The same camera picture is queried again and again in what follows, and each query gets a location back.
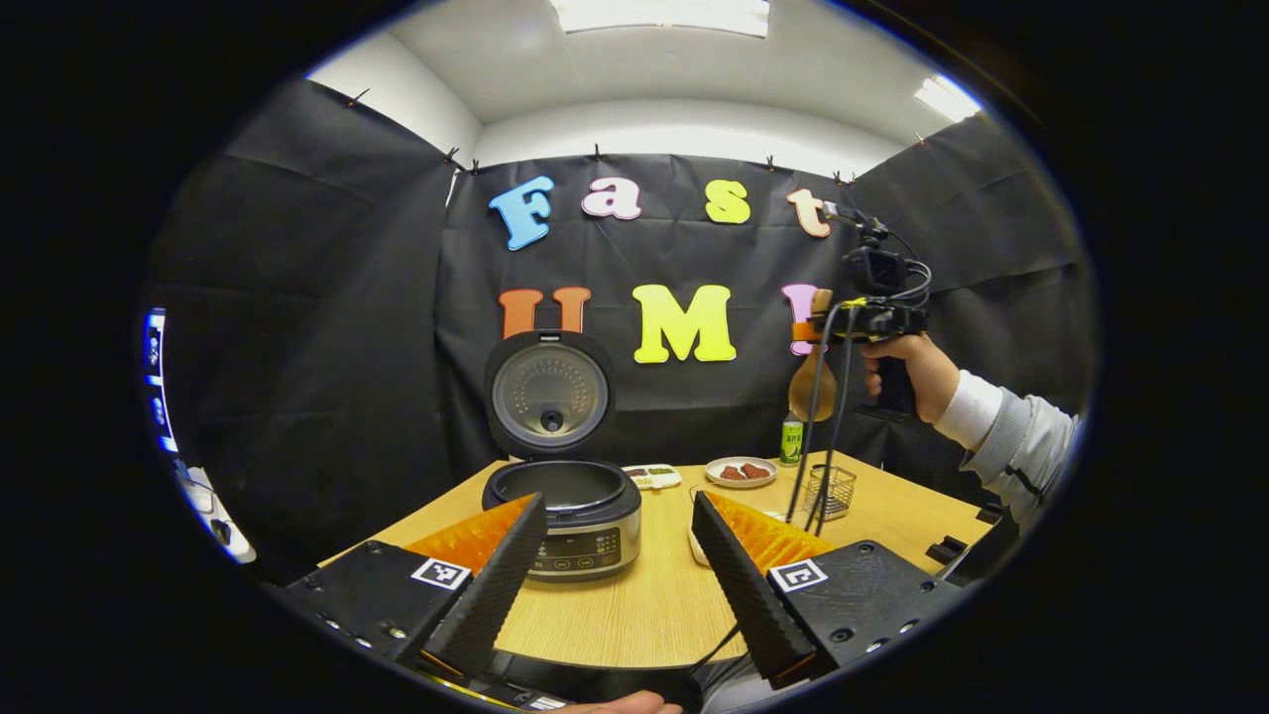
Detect clear plastic tray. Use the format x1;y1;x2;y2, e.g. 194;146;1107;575
689;484;834;568

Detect wire chopstick holder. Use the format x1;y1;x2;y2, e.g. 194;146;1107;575
801;464;859;523

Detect white round plate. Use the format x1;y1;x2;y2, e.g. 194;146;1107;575
705;456;778;489

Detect wooden spoon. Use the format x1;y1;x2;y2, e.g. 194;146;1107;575
788;288;839;422

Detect white side table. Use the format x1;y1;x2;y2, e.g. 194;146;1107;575
176;461;257;564

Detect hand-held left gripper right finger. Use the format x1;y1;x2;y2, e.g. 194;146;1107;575
691;490;968;690

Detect grey rice cooker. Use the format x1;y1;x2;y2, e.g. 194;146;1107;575
482;330;643;582

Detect large ceiling light panel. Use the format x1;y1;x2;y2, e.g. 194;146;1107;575
550;0;771;39

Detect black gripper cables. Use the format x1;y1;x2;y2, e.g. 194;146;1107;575
783;297;864;536

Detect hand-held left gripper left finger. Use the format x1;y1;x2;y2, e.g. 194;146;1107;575
281;493;549;680

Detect lit monitor screen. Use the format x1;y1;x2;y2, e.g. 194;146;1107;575
142;307;179;457

